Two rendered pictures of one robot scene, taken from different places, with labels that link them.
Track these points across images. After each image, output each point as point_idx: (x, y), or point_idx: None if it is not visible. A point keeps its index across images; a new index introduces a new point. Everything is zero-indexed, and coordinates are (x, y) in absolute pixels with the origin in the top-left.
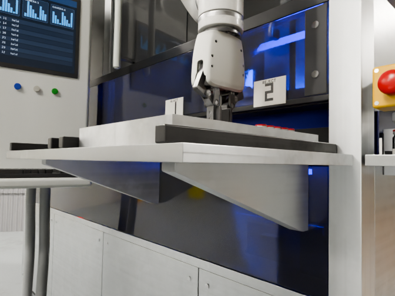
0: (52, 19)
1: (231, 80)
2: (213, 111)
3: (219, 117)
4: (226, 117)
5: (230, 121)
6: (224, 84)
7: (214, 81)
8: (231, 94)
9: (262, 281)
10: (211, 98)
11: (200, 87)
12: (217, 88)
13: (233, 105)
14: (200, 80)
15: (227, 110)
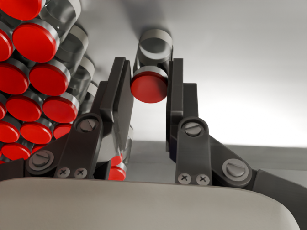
0: None
1: (95, 219)
2: (198, 111)
3: (182, 80)
4: (124, 96)
5: (118, 72)
6: (160, 191)
7: (242, 200)
8: (86, 164)
9: None
10: (211, 150)
11: (293, 195)
12: (194, 184)
13: (83, 124)
14: (299, 227)
15: (119, 112)
